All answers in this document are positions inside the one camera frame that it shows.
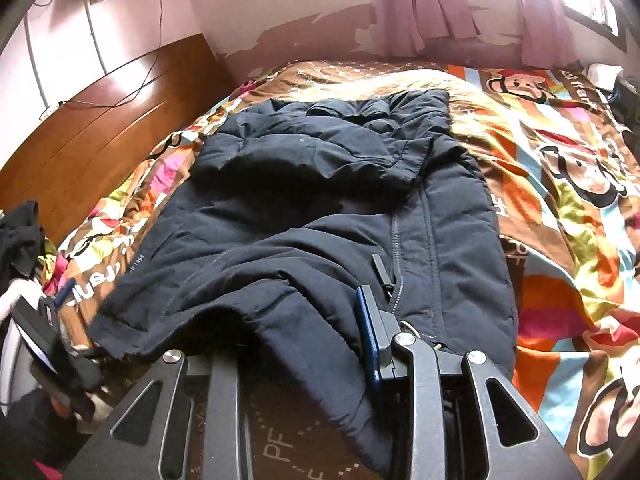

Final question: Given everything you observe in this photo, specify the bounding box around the dark navy padded jacket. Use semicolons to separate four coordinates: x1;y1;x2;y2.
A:
87;89;518;474

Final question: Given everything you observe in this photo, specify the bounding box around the pile of dark clothes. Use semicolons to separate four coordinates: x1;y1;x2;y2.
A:
0;200;44;294

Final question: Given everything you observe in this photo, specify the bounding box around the brown wooden headboard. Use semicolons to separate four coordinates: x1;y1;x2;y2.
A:
1;35;235;243

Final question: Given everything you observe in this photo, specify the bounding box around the colourful cartoon bed cover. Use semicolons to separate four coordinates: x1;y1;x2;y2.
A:
49;61;639;479

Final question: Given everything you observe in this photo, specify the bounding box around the dark bedside cabinet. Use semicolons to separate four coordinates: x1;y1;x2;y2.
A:
608;75;639;130

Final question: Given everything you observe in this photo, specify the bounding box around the pink curtain right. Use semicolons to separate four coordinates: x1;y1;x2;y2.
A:
518;0;578;68

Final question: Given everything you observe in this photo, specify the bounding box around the pink curtain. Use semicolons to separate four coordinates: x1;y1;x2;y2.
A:
376;0;480;58
518;0;578;68

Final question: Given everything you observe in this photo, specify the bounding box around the pink curtain left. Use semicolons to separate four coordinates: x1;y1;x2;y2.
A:
376;0;480;58

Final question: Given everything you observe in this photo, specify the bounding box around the black wall cable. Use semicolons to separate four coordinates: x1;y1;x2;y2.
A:
29;0;166;111

